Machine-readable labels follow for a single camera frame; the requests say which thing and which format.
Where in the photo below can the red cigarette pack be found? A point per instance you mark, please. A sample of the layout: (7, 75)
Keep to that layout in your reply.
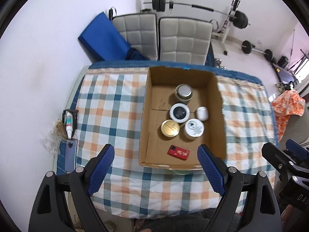
(178, 152)

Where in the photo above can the perforated metal tin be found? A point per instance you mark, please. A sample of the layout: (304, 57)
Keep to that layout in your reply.
(184, 93)

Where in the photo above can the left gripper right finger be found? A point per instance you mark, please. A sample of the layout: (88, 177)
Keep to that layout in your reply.
(261, 211)

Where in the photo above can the white glue tube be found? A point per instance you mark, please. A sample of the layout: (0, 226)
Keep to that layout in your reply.
(69, 124)

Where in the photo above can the right grey padded chair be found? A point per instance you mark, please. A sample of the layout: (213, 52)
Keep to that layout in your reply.
(184, 40)

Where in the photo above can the orange floral cloth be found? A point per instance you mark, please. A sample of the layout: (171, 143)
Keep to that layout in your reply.
(287, 104)

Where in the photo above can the gold round tin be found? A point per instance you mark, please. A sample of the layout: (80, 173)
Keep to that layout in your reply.
(170, 129)

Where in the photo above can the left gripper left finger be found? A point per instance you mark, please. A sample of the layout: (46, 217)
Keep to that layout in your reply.
(50, 211)

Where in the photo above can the barbell on rack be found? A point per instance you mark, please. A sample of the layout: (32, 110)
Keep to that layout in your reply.
(235, 17)

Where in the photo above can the clear plastic bag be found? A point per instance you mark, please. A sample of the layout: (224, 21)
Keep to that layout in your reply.
(51, 142)

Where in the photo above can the white tin with dark lid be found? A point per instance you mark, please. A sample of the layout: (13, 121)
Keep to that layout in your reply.
(179, 113)

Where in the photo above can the white round labelled tin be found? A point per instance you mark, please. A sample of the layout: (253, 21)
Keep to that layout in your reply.
(193, 129)

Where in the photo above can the plaid tablecloth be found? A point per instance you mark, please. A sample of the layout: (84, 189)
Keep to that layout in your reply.
(110, 98)

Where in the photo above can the blue foam mat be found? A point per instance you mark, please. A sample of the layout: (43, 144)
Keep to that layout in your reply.
(103, 41)

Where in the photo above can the floor barbell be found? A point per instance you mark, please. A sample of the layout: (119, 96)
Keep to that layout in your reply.
(247, 47)

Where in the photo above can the blue smartphone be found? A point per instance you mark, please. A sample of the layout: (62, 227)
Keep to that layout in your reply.
(66, 161)

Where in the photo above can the grey padded chair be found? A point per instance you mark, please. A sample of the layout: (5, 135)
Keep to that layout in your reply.
(140, 31)
(184, 40)

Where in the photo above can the left grey padded chair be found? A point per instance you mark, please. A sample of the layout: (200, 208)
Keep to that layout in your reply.
(140, 31)

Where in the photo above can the black tube holder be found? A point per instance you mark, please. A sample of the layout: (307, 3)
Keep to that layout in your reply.
(75, 114)

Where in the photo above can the blue printed cardboard box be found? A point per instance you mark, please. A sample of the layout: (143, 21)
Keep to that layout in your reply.
(160, 97)

